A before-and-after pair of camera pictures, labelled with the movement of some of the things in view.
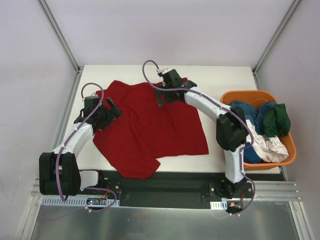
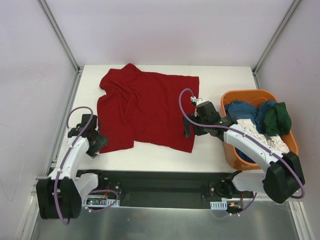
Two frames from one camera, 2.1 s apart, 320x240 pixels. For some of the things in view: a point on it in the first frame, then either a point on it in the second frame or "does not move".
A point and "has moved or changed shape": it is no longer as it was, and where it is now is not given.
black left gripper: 108,114 to 99,144
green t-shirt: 277,121 does not move
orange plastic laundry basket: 258,97 does not move
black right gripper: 166,94 to 188,127
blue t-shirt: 254,114 does not move
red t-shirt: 145,132 has moved or changed shape
